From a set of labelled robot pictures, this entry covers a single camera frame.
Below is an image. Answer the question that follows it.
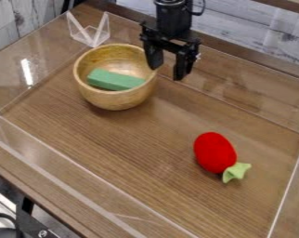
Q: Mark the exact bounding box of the black cable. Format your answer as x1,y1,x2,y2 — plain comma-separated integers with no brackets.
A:
0,211,22,238

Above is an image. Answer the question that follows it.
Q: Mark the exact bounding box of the light wooden bowl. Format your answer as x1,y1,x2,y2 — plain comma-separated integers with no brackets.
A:
73,43,157,111

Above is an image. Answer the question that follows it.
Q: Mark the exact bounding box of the black table leg bracket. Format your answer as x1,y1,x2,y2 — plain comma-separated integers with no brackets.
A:
16,197,70,238

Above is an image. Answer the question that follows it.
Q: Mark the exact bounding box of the clear acrylic tray wall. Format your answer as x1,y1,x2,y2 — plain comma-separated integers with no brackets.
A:
0,113,198,238

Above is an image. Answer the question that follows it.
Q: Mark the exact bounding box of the green rectangular block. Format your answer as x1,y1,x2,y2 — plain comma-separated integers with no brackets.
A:
86,69,145,91

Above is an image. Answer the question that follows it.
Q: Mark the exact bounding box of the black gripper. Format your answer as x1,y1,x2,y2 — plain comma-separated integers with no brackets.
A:
140,0,202,81

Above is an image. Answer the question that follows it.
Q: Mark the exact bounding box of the red plush strawberry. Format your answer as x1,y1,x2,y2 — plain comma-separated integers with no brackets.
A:
193,132,252,183

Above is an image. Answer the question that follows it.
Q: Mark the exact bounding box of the clear acrylic corner bracket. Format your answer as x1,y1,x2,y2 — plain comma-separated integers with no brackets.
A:
65,12,110,47

